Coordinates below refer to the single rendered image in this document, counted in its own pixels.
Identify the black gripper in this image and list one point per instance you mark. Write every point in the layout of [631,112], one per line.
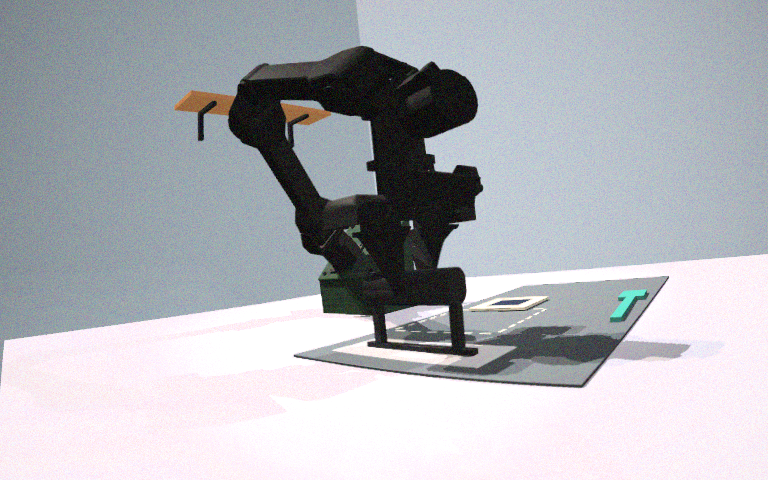
[380,217]

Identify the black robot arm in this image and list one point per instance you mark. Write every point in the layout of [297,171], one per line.
[413,105]

